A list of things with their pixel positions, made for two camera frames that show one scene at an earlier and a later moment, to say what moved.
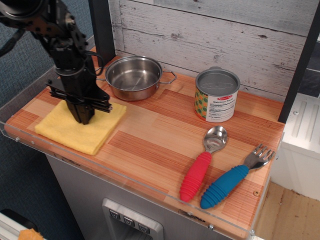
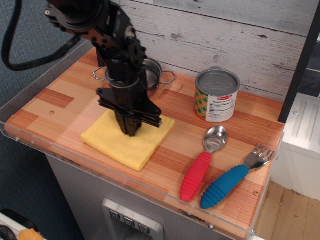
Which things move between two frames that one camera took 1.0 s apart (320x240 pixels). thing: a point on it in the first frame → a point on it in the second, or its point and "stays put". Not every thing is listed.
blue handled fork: [223, 184] stays put
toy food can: [216, 89] stays put
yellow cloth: [58, 123] → [103, 135]
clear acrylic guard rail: [17, 138] stays put
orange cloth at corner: [29, 234] stays put
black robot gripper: [78, 85] → [130, 97]
